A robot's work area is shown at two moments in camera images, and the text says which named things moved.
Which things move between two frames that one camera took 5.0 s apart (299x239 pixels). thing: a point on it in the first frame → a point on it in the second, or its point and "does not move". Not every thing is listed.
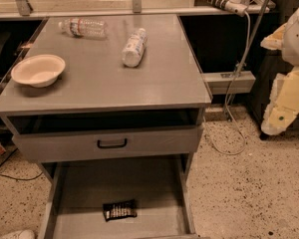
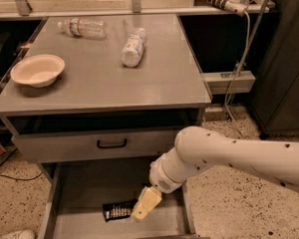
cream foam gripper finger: (289, 96) → (148, 200)
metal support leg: (248, 50) does not move
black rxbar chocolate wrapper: (119, 210) does not move
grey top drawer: (169, 141) does not move
